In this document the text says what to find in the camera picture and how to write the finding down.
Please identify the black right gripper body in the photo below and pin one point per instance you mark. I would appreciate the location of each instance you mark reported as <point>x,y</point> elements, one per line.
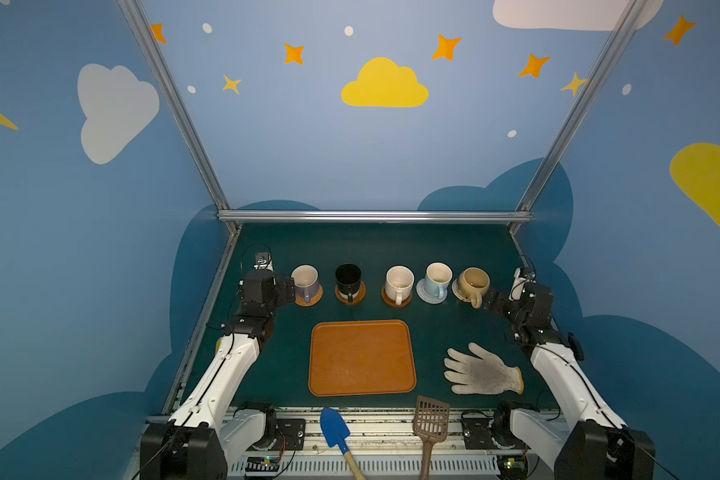
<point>498,300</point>

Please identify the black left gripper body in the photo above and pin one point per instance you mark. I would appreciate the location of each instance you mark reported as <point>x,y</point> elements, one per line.
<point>282,289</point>

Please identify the woven rattan round coaster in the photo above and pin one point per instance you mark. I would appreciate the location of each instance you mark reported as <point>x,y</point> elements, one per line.
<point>313,300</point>

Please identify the white purple mug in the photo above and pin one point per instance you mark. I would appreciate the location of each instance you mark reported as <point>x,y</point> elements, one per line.
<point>306,280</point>

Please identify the beige yellow mug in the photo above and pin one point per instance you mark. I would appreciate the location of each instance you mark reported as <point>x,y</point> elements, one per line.
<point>477,281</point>

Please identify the beige spiral woven coaster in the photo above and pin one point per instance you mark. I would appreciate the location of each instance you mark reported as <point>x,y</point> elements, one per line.
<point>462,294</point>

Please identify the black mug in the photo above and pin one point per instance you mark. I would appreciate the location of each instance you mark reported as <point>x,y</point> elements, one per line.
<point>348,277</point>

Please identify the white light-blue mug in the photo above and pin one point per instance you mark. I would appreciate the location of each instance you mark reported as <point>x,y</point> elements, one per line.
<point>438,277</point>

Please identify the brown wooden round coaster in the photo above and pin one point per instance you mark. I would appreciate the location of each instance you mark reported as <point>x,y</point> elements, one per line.
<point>354,298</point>

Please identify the grey white woven coaster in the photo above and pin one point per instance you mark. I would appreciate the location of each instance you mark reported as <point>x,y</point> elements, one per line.
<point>425,296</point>

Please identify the white cream mug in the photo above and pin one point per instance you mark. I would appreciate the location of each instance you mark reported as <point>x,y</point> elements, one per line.
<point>398,285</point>

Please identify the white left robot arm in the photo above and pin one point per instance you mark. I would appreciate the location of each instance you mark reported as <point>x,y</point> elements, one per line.
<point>196,442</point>

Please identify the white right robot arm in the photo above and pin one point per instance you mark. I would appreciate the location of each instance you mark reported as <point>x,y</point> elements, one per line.
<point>599,444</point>

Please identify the red emergency stop button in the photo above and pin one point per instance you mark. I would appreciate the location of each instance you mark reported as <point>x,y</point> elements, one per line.
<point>575,346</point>

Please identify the white knitted work glove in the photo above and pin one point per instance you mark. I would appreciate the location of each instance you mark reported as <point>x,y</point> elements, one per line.
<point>481,372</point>

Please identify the orange rectangular serving tray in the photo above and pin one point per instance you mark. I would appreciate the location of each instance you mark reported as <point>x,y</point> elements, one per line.
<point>356,358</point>

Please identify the brown slotted spatula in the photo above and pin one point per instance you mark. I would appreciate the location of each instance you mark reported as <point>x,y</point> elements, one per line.
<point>430,424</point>

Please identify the blue toy shovel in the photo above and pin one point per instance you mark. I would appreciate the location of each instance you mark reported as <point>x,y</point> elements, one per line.
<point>335,432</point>

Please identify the right green circuit board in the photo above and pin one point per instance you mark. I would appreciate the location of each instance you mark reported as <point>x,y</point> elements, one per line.
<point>512,468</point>

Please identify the green circuit board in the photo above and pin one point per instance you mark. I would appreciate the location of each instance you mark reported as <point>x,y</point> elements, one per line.
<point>262,466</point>
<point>512,468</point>

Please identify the left green circuit board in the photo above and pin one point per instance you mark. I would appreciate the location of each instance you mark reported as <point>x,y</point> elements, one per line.
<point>262,466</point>

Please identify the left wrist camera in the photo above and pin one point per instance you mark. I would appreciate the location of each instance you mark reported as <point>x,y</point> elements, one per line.
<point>263,260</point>

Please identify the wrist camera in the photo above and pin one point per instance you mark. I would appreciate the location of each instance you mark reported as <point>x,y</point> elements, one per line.
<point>522,276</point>
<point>263,260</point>

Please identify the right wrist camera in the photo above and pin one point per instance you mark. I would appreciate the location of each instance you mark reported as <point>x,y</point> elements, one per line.
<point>522,276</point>

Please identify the horizontal aluminium frame rail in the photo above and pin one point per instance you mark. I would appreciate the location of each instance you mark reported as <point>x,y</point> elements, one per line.
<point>418,217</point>

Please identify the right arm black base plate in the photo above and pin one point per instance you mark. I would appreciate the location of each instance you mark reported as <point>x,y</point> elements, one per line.
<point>478,434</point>

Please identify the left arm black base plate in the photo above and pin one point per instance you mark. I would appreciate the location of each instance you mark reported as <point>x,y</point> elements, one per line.
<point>287,434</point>

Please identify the front aluminium rail bed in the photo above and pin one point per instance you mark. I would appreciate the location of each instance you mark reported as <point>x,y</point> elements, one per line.
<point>379,433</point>

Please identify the left aluminium frame post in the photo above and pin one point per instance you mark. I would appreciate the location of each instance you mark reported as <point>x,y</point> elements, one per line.
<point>137,20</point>

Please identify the aluminium frame post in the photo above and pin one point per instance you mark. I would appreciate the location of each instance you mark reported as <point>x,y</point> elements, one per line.
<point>137,20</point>
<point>613,49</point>

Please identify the right aluminium frame post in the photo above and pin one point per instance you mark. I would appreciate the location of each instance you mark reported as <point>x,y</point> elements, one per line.
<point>613,49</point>

